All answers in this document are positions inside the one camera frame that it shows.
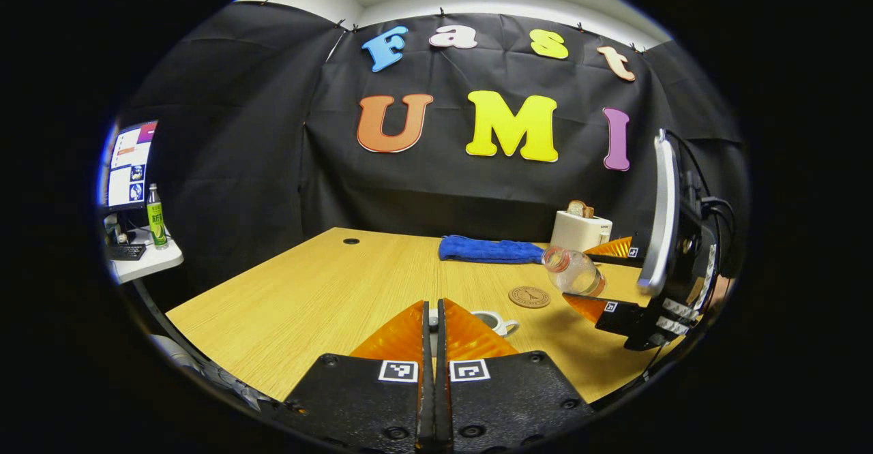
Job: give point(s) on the clear plastic water bottle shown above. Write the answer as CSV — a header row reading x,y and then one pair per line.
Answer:
x,y
576,273

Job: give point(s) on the computer monitor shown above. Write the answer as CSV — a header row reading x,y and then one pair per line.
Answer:
x,y
129,168

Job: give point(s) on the black backdrop cloth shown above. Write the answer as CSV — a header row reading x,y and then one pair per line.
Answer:
x,y
443,188

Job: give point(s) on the green drink bottle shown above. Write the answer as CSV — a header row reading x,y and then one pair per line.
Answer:
x,y
156,219

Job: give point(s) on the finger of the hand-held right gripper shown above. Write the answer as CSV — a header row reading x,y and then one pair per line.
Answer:
x,y
617,255
617,318

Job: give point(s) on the black keyboard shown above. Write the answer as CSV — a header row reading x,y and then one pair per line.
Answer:
x,y
126,252

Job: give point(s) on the white side desk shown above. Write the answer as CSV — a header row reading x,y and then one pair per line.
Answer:
x,y
153,262

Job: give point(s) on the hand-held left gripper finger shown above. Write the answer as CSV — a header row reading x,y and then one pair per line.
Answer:
x,y
426,386
443,386

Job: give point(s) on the white toaster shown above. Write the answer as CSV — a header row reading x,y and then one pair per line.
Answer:
x,y
580,232

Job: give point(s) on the blue towel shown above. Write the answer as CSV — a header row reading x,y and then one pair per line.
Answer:
x,y
487,249

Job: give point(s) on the toast slice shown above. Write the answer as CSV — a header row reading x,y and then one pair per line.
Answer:
x,y
580,208

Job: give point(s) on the round cork coaster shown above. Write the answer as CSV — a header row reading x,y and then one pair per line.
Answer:
x,y
528,296

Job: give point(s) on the white teacup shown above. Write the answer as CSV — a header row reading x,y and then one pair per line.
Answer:
x,y
496,321

